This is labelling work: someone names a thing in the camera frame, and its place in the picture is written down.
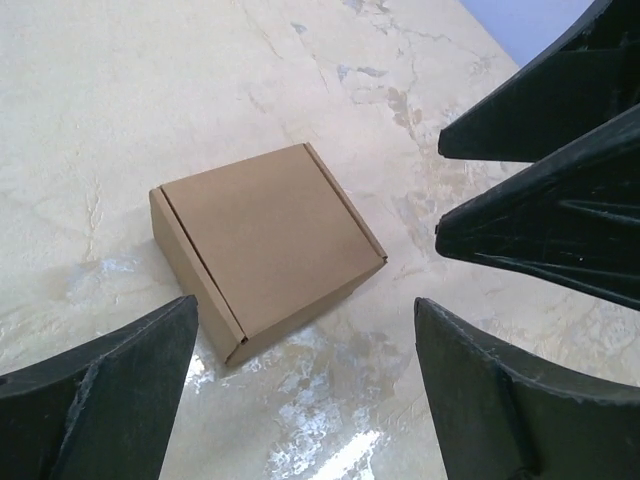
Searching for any brown cardboard box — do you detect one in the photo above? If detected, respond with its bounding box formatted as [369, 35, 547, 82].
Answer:
[149, 143, 387, 366]

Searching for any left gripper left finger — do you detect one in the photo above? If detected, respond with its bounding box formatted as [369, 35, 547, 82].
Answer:
[1, 295, 198, 480]

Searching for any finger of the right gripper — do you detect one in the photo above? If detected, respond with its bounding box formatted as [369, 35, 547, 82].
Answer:
[435, 107, 639, 309]
[438, 0, 639, 162]

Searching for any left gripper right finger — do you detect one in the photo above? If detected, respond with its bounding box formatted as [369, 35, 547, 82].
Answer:
[414, 298, 639, 479]

